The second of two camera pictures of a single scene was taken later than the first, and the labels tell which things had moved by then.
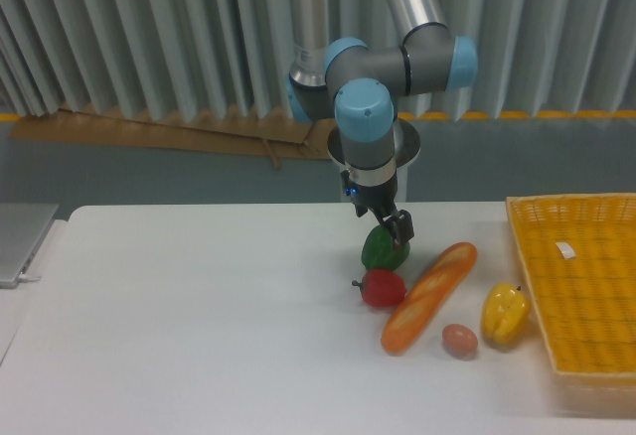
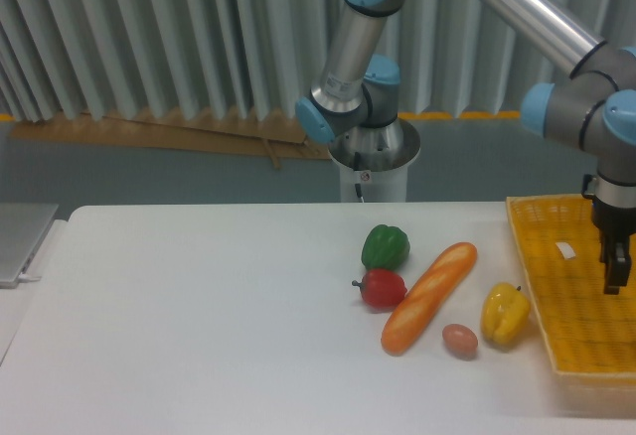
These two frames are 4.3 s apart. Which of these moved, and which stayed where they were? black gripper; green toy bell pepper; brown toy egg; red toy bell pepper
Moved: black gripper
Stayed: green toy bell pepper; red toy bell pepper; brown toy egg
